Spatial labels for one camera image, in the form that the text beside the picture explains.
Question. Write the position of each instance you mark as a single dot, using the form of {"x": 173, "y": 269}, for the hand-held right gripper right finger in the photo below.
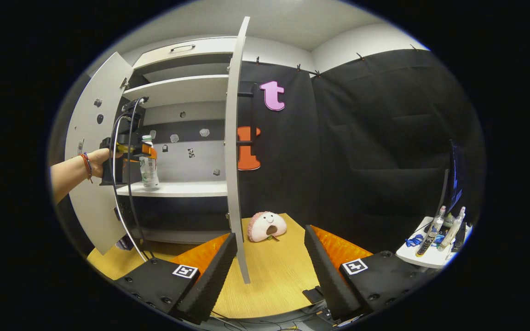
{"x": 327, "y": 276}

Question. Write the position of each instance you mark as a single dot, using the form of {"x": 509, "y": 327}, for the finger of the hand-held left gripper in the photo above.
{"x": 147, "y": 151}

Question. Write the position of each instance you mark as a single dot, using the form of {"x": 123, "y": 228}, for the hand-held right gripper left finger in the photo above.
{"x": 210, "y": 280}

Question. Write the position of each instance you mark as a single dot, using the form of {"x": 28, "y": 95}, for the clear plastic bottle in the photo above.
{"x": 149, "y": 172}

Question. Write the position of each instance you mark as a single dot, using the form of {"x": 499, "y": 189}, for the white cabinet door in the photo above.
{"x": 90, "y": 211}
{"x": 233, "y": 184}

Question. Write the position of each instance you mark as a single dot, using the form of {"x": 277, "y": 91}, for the white cabinet shelf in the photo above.
{"x": 187, "y": 188}
{"x": 177, "y": 89}

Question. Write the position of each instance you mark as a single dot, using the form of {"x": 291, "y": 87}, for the white open cabinet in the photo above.
{"x": 200, "y": 168}

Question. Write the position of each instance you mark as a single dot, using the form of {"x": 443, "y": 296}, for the dark navy book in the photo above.
{"x": 124, "y": 242}

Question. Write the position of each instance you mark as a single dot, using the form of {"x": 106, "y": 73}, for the round plush toy with face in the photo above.
{"x": 265, "y": 227}

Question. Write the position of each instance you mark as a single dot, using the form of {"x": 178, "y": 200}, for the blue crumpled item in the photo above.
{"x": 413, "y": 240}

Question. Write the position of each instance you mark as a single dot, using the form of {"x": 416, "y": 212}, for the small white side table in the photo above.
{"x": 423, "y": 259}

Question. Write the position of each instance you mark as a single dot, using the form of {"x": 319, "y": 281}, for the dark bottle with label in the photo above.
{"x": 426, "y": 243}

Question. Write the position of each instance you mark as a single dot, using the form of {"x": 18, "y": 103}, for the pale spray bottle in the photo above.
{"x": 451, "y": 232}

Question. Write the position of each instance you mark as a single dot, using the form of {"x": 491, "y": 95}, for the black backdrop cloth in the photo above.
{"x": 375, "y": 138}

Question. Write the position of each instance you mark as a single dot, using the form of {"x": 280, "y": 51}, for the black monitor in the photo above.
{"x": 456, "y": 179}

